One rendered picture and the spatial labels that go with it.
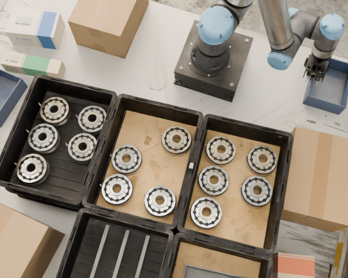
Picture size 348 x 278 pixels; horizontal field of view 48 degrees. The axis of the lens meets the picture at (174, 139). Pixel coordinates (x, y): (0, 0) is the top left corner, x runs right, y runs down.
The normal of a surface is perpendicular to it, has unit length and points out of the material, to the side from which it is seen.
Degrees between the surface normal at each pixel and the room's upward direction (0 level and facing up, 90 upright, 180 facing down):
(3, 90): 0
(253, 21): 0
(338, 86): 0
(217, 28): 10
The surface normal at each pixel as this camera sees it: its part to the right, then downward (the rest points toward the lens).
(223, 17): -0.06, -0.19
